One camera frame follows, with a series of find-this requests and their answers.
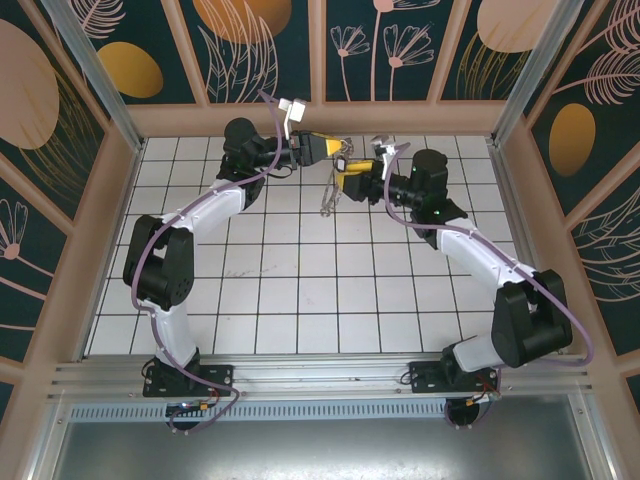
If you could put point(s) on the key with black tag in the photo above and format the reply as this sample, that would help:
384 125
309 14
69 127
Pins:
341 164

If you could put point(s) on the curved metal keyring holder plate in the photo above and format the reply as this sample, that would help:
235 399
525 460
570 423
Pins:
334 192

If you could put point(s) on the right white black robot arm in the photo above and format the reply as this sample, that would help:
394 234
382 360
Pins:
480 262

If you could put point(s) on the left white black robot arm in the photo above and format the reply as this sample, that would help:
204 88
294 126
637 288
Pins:
170 330

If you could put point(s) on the grey sheet metal panel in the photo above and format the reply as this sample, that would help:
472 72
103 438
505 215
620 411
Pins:
320 450

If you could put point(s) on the left white camera mount bracket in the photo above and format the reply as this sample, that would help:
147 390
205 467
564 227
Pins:
286 127

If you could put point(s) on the aluminium side rail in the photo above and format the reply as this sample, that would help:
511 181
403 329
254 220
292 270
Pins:
517 210

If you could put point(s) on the aluminium corner post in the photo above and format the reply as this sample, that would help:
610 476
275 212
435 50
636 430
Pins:
535 75
112 95

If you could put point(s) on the long aluminium base rail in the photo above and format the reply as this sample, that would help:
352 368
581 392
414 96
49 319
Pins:
320 375

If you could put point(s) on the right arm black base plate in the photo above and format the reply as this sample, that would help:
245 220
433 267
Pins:
425 377

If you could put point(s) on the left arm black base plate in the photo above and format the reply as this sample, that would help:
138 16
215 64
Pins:
215 377

